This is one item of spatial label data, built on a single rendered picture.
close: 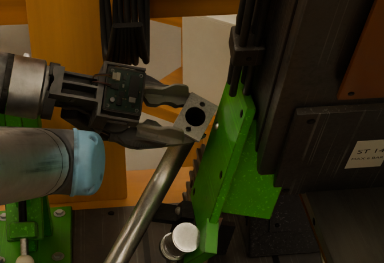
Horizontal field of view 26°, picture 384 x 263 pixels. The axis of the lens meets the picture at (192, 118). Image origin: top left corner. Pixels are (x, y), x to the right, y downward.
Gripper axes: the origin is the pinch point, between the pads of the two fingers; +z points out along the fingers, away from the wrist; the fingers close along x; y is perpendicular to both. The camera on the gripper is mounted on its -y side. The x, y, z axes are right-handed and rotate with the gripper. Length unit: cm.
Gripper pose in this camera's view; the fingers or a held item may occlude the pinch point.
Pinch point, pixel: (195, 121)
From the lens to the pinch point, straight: 109.4
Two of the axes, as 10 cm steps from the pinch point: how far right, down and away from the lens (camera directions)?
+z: 9.6, 1.7, 2.2
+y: 2.5, -2.5, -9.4
